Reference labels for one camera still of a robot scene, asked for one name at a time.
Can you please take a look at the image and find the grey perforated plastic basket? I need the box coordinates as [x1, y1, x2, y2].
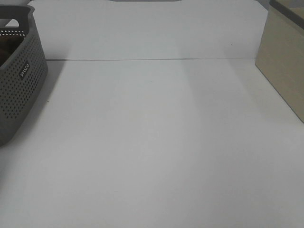
[0, 5, 48, 145]

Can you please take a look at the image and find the beige storage box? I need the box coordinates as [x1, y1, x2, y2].
[255, 0, 304, 121]

